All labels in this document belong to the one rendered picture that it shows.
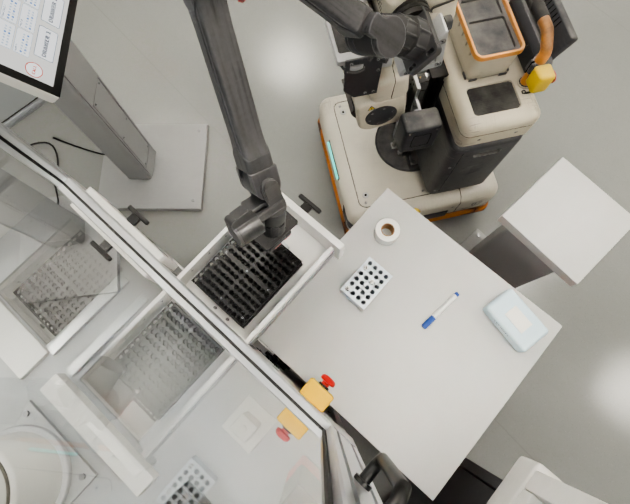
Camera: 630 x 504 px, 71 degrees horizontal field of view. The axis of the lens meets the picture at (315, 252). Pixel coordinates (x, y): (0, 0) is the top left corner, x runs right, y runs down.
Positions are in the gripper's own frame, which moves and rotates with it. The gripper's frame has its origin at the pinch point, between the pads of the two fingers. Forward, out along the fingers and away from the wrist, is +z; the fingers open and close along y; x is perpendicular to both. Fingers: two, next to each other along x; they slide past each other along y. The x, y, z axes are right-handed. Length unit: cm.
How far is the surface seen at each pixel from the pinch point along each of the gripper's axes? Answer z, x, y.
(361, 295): 14.2, 23.7, -10.0
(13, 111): 90, -170, 15
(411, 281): 16.0, 31.1, -23.8
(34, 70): -6, -76, 11
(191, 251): 96, -53, 2
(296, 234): 10.1, -0.3, -9.1
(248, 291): 6.8, 3.0, 11.8
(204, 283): 7.6, -6.5, 17.9
